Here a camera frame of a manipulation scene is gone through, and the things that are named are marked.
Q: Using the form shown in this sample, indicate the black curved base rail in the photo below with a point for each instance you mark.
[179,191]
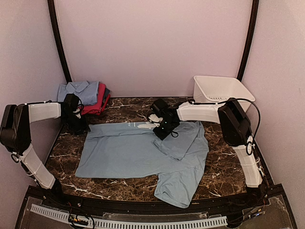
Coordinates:
[234,205]

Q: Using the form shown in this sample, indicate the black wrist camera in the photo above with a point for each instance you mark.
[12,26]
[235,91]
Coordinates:
[72,101]
[159,107]

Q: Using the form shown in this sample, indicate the white slotted cable duct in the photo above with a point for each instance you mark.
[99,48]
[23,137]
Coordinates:
[126,221]

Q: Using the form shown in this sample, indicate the folded dark blue garment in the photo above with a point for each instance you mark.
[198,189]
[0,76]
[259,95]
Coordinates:
[106,92]

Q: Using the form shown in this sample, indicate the blue cloth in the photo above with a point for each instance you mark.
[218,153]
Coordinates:
[132,150]

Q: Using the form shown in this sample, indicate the black frame post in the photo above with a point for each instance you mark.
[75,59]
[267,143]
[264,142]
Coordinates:
[58,41]
[249,39]

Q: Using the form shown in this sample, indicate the left black frame post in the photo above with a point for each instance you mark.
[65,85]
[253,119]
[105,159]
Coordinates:
[58,41]

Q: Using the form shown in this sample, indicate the right black frame post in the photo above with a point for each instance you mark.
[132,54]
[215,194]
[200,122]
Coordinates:
[249,39]

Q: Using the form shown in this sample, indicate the light blue button shirt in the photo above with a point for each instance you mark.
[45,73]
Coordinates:
[87,91]

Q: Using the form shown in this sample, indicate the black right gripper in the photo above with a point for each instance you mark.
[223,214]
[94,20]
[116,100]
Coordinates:
[162,135]

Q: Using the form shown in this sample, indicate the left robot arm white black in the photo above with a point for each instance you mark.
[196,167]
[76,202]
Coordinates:
[15,134]

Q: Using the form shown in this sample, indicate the folded red garment underneath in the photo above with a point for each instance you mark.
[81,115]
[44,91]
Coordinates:
[104,103]

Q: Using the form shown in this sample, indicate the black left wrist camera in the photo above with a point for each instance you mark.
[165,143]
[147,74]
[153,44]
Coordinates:
[72,101]

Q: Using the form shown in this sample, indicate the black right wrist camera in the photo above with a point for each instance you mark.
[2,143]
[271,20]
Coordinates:
[159,107]

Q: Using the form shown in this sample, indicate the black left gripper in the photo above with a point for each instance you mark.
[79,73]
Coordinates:
[85,127]

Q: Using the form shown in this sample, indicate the folded pink red garment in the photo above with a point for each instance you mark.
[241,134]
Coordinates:
[95,109]

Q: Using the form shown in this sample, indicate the white plastic bin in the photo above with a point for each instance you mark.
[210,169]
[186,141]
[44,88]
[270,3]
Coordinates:
[215,89]

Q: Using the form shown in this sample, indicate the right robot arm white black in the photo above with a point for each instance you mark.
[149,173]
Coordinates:
[235,127]

